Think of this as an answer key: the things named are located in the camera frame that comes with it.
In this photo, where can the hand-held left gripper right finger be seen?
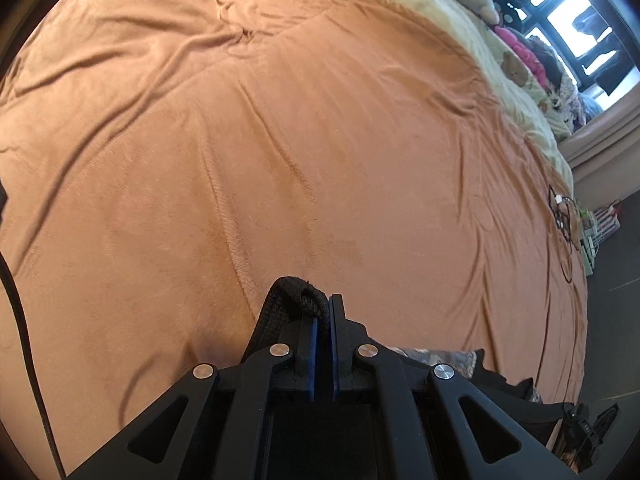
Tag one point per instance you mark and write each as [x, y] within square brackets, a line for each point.
[334, 360]

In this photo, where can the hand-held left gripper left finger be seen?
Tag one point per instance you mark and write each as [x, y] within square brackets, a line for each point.
[315, 360]

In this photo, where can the black t-shirt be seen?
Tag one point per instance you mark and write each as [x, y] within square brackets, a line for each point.
[300, 295]

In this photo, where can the white bedside cabinet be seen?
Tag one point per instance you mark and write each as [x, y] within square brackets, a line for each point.
[589, 245]

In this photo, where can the brown blanket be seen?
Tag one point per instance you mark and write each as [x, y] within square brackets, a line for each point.
[250, 160]

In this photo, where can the striped gift bag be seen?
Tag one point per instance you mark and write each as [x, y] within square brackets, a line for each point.
[607, 215]

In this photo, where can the narrow pink curtain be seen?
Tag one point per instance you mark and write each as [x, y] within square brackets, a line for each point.
[600, 145]

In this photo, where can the cream duvet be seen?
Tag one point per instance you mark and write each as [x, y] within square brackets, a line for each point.
[475, 50]

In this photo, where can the bear print sheet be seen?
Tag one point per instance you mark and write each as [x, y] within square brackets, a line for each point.
[515, 67]

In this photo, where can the pink cloth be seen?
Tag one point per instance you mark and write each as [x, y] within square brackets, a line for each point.
[520, 47]

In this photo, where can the black plush toy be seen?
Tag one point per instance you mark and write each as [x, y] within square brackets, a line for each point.
[507, 17]

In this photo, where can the small dark hanging garment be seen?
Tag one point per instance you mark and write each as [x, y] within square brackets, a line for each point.
[587, 22]

